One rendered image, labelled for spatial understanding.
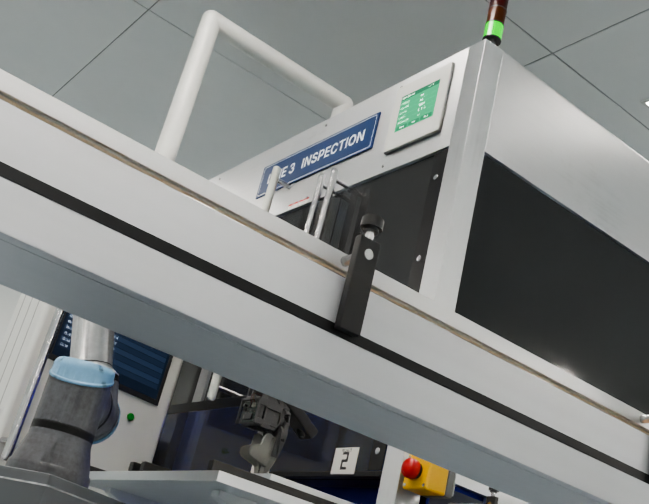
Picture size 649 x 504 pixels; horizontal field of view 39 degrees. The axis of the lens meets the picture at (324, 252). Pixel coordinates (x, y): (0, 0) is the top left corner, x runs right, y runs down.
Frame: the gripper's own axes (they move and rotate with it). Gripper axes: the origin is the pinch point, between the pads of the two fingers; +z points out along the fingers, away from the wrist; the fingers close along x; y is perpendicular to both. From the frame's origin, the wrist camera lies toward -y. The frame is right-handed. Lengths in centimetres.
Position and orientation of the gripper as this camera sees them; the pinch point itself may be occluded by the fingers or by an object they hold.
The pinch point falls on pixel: (262, 475)
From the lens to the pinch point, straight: 187.0
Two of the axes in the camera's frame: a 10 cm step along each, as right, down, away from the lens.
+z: -2.3, 8.9, -3.9
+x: 5.9, -1.9, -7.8
